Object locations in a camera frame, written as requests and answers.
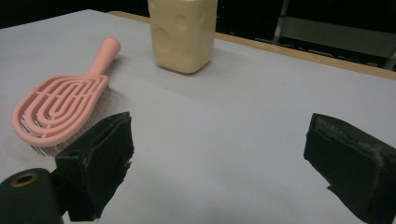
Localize grey metal stand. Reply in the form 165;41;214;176
272;0;396;71

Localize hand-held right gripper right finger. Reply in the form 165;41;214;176
303;112;396;224

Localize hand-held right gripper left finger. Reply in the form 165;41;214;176
50;111;135;222

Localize cream holed plastic container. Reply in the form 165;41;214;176
147;0;219;75

